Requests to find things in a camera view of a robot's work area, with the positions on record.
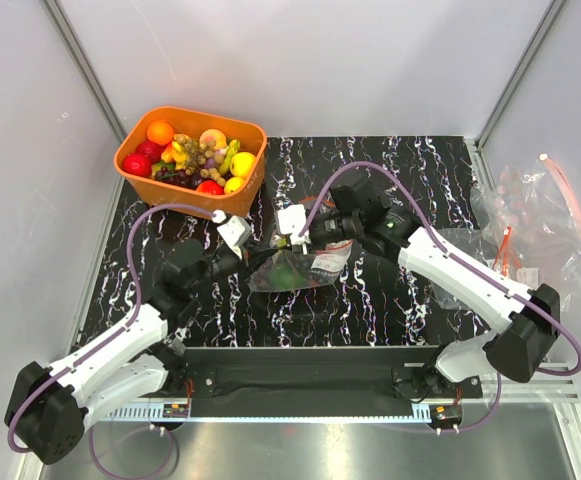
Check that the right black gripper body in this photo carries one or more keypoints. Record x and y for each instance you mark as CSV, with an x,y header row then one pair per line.
x,y
332,227

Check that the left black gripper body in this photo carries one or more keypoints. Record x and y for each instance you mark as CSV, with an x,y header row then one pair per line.
x,y
231,263

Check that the clear orange-zipper bag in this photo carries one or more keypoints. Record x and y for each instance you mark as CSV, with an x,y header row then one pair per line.
x,y
285,259

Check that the purple grape bunch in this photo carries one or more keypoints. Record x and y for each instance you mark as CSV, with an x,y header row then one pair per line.
x,y
318,270

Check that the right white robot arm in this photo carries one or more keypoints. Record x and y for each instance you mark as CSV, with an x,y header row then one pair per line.
x,y
522,321

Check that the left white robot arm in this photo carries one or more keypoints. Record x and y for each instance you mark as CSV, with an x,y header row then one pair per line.
x,y
51,407

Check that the pile of zip bags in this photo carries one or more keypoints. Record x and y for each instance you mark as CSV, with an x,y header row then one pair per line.
x,y
532,220

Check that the red tomato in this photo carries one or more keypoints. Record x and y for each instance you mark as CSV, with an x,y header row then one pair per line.
x,y
210,187

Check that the small yellow lemon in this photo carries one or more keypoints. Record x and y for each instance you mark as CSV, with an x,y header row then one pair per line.
x,y
233,185

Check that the dark grape bunch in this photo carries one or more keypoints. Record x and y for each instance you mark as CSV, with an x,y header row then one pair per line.
x,y
178,178

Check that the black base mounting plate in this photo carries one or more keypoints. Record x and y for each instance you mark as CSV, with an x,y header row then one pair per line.
x,y
302,382

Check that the orange plastic fruit basket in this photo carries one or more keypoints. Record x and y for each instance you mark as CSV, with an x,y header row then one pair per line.
x,y
252,137

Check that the orange peach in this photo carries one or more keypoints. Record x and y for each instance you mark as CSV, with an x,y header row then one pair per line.
x,y
213,138

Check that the red round fruit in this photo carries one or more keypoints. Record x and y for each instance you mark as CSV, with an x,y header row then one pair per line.
x,y
137,164

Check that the orange fruit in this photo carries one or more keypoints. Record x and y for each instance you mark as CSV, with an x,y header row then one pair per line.
x,y
160,132

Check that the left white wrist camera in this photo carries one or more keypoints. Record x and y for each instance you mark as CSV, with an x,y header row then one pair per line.
x,y
233,229

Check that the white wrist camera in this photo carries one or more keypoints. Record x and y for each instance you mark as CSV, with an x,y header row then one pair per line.
x,y
290,221
233,229

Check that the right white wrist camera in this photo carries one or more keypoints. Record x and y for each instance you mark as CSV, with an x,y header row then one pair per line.
x,y
290,221

